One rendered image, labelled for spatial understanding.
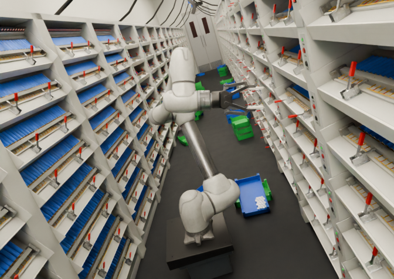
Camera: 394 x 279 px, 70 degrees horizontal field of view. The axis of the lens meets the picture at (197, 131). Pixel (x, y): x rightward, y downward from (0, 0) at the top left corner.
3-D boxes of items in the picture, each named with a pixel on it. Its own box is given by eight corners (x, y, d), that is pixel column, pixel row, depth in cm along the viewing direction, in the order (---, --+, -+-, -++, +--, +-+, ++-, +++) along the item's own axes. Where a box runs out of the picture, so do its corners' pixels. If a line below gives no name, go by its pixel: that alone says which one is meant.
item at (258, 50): (271, 68, 165) (260, 47, 161) (255, 58, 222) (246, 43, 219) (303, 49, 161) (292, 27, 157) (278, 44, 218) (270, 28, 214)
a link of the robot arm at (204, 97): (197, 91, 119) (211, 91, 119) (197, 89, 128) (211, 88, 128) (198, 112, 122) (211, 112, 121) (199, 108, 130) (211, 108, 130)
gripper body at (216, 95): (211, 111, 122) (233, 110, 121) (210, 91, 120) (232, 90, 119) (211, 108, 129) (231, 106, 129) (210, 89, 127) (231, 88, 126)
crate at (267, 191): (235, 208, 226) (233, 200, 224) (233, 194, 245) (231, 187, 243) (272, 200, 222) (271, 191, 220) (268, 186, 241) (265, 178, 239)
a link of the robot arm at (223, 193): (209, 215, 178) (237, 200, 186) (217, 216, 163) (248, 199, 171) (160, 107, 188) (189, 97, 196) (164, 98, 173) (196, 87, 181)
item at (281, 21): (302, 38, 93) (283, 0, 90) (267, 35, 150) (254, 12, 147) (362, 2, 89) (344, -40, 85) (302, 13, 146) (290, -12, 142)
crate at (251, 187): (270, 211, 210) (269, 206, 205) (243, 217, 213) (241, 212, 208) (260, 178, 231) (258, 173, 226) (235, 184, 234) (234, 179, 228)
